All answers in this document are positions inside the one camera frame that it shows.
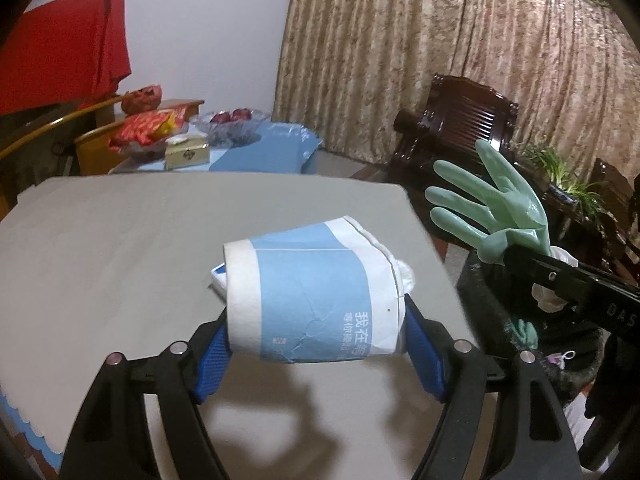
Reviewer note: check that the potted green plant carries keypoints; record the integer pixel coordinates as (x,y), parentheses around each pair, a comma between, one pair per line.
(555,170)

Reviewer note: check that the pale pink plastic wrapper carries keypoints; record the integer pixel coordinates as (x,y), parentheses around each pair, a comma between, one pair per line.
(560,359)

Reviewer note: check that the black bin with bag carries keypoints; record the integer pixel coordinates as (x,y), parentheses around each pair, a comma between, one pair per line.
(565,332)

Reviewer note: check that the red apple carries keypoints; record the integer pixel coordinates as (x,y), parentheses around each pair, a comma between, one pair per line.
(241,113)
(220,118)

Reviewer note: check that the glass fruit bowl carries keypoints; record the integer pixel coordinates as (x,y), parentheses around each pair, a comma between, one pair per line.
(235,130)

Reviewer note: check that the blue and white paper cup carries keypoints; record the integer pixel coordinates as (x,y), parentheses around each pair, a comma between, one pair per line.
(310,290)

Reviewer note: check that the beige tissue box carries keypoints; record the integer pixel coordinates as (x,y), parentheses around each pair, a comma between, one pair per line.
(187,152)

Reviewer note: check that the dark wooden side table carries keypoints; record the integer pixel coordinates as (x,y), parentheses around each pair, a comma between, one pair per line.
(575,230)

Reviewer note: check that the red bag on cabinet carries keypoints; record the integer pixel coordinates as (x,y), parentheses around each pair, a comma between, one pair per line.
(142,100)

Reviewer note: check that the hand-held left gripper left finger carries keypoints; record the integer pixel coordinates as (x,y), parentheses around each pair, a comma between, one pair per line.
(212,365)

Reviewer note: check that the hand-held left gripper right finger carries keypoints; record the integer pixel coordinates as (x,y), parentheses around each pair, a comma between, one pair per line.
(425,355)

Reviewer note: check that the red patterned snack packets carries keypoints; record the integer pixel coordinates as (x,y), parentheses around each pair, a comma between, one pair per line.
(145,127)

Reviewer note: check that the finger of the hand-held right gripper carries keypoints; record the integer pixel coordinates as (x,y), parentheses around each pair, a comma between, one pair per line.
(545,272)

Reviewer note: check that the beige patterned curtain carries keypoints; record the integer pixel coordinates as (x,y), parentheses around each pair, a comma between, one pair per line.
(425,35)

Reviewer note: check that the white tissue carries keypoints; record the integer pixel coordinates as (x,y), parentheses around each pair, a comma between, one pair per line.
(547,297)

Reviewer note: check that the light wooden cabinet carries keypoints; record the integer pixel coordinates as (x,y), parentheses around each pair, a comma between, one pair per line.
(95,152)

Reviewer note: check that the dark wooden armchair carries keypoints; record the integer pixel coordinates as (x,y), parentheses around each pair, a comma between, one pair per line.
(612,195)
(465,120)

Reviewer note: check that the red cloth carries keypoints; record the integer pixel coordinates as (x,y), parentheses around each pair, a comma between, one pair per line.
(60,50)

